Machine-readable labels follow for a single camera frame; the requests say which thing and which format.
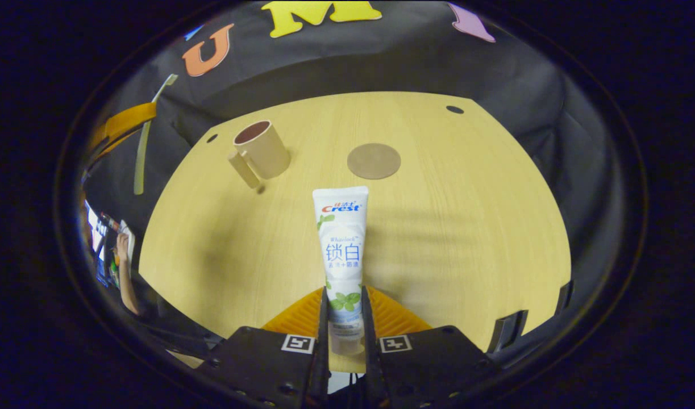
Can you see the black desk edge bracket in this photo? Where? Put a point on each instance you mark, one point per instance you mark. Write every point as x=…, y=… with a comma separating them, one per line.
x=507, y=330
x=564, y=296

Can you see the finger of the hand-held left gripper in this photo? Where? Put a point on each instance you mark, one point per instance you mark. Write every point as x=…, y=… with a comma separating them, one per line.
x=125, y=120

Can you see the colourful clutter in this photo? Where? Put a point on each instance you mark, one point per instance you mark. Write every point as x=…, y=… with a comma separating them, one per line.
x=97, y=227

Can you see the round brown coaster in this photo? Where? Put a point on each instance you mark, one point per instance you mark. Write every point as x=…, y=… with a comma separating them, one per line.
x=374, y=161

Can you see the pale green toothbrush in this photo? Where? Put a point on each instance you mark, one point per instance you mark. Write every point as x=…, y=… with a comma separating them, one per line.
x=144, y=147

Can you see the white toothpaste tube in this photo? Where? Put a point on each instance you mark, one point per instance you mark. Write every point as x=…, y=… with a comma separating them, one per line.
x=341, y=250

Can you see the beige cup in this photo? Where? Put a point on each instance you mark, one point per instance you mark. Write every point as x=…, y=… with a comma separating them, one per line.
x=267, y=153

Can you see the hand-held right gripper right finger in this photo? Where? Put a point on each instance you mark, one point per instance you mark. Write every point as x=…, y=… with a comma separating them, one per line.
x=427, y=369

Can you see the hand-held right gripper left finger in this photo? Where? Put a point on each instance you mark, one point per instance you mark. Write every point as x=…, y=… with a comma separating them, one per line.
x=262, y=369

